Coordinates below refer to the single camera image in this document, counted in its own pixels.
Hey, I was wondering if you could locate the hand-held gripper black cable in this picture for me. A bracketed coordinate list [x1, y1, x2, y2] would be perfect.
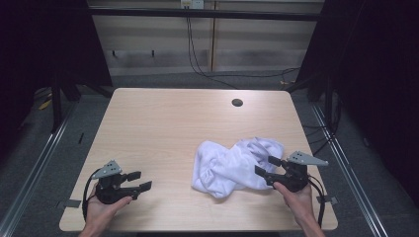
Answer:
[307, 174, 327, 229]
[81, 168, 102, 222]

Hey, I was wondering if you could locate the black curtain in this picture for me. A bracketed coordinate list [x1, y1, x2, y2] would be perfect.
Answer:
[290, 0, 419, 201]
[0, 0, 114, 162]

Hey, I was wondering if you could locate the black metal stand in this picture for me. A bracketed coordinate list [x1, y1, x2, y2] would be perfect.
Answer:
[50, 77, 64, 133]

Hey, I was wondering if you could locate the grey tape strip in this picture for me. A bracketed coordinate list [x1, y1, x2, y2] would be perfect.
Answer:
[55, 198, 82, 209]
[315, 195, 339, 205]

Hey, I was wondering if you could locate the right hand-held gripper black cable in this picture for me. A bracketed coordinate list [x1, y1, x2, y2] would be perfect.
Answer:
[307, 174, 327, 229]

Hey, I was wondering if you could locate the white towel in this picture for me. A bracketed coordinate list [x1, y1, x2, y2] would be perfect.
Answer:
[191, 136, 285, 199]

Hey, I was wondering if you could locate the person's right hand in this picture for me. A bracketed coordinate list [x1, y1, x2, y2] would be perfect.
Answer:
[272, 181, 322, 231]

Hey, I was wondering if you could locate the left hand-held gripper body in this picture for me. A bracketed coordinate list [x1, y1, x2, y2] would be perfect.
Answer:
[91, 159, 133, 205]

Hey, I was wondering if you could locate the black horizontal bar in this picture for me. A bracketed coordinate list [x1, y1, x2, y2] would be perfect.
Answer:
[88, 7, 330, 23]

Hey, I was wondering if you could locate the metal floor rail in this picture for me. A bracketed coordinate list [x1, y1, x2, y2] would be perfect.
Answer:
[0, 104, 73, 237]
[310, 103, 390, 237]

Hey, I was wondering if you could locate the black wall cable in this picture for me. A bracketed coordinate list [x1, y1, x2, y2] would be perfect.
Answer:
[186, 8, 239, 90]

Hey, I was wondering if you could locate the left hand-held gripper black cable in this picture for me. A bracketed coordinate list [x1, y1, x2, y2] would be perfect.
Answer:
[81, 168, 102, 222]

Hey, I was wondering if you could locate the white wall socket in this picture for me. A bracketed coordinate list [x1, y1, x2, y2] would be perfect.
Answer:
[180, 0, 206, 10]

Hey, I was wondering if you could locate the person's left hand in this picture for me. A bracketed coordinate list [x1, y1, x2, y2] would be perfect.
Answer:
[80, 184, 133, 235]

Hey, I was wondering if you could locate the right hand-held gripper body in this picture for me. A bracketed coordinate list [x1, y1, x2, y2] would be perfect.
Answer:
[268, 150, 330, 194]

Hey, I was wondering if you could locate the wooden wall strip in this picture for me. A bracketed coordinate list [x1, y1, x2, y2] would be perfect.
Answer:
[209, 0, 217, 72]

